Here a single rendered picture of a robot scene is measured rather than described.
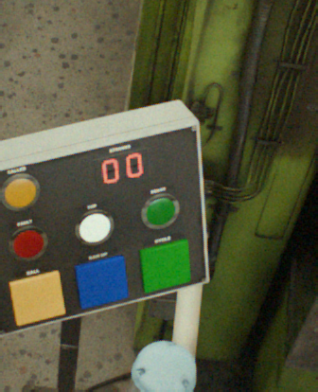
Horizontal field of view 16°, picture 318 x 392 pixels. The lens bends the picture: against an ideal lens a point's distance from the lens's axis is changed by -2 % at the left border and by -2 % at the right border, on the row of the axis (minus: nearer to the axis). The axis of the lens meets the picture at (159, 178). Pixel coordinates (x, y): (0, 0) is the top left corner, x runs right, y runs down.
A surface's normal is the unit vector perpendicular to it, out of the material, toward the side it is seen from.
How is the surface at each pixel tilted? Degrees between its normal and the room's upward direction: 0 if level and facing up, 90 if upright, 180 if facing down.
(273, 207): 90
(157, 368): 0
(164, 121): 30
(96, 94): 0
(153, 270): 60
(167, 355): 0
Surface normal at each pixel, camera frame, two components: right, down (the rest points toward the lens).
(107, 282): 0.33, 0.44
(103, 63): 0.10, -0.53
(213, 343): -0.10, 0.84
